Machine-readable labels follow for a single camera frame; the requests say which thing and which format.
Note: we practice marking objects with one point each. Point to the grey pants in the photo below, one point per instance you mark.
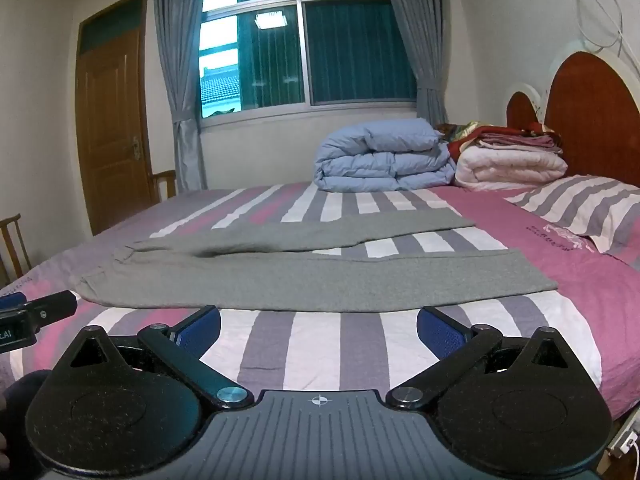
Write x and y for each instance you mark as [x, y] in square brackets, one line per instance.
[300, 280]

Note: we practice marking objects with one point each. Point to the striped pillow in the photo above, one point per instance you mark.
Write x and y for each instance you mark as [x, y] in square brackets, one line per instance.
[585, 207]

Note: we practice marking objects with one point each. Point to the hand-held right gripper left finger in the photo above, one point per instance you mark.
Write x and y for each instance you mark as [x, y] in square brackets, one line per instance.
[200, 332]

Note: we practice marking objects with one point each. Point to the folded white quilt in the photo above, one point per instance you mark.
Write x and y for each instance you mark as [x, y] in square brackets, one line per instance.
[510, 167]

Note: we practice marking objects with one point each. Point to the window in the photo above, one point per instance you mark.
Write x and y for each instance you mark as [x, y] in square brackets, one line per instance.
[350, 50]

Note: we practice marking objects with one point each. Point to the wooden door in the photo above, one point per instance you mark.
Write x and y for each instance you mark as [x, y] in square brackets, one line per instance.
[112, 135]

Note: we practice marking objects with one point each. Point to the wooden chair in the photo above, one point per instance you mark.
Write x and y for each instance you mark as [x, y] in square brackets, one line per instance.
[164, 182]
[12, 245]

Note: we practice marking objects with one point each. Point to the white power strip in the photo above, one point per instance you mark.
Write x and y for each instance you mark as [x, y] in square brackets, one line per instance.
[622, 442]

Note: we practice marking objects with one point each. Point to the wooden headboard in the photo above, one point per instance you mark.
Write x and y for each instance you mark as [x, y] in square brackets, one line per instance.
[595, 115]

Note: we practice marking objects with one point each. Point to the grey curtain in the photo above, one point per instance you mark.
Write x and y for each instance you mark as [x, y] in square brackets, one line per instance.
[180, 60]
[422, 50]

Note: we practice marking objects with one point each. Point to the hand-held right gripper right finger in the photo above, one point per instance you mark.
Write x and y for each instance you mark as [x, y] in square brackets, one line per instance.
[440, 332]

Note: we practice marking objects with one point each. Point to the bed with striped sheet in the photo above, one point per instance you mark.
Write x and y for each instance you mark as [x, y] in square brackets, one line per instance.
[550, 340]

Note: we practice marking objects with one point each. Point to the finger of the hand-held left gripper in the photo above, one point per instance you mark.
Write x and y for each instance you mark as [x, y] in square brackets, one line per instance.
[11, 302]
[55, 307]

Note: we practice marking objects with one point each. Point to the folded light blue quilt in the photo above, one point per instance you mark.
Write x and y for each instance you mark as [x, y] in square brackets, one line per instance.
[385, 160]

